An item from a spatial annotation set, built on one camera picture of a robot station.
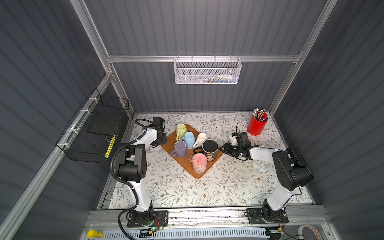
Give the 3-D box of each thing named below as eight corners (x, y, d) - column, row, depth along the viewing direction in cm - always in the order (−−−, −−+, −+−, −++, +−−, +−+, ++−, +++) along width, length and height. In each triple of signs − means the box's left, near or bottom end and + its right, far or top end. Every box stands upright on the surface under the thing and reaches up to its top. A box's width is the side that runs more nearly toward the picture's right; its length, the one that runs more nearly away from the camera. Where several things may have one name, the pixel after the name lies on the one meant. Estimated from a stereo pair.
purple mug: (172, 158, 96) (170, 152, 90) (173, 146, 102) (172, 140, 96) (187, 158, 96) (186, 152, 90) (187, 146, 102) (186, 140, 96)
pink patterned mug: (195, 177, 88) (195, 169, 80) (190, 163, 94) (189, 155, 85) (208, 172, 90) (210, 163, 82) (203, 159, 96) (203, 150, 87)
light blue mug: (182, 146, 103) (181, 138, 95) (187, 138, 107) (186, 130, 99) (192, 151, 100) (192, 142, 92) (197, 142, 105) (197, 134, 97)
